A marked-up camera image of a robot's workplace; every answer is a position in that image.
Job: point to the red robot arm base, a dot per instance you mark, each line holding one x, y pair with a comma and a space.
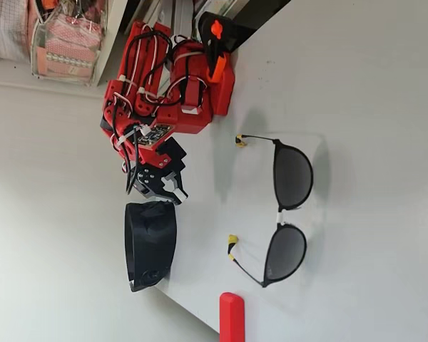
223, 92

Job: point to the clear bag with pink boxes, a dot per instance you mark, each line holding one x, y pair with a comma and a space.
67, 53

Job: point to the white checked cloth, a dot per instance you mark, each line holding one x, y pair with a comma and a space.
7, 32

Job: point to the red rectangular block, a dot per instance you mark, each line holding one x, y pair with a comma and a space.
232, 317

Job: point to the black orange table clamp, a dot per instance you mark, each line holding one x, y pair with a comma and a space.
208, 39

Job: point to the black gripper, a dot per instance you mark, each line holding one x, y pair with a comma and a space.
150, 184

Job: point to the black sunglasses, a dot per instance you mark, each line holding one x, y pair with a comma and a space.
292, 171

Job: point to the white shelf unit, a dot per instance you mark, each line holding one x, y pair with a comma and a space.
108, 42

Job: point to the small orange black object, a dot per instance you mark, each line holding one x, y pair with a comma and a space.
48, 3

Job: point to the red mount camera circuit board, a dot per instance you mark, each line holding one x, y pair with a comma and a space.
153, 133

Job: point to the red robot arm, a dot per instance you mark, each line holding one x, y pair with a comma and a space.
189, 123

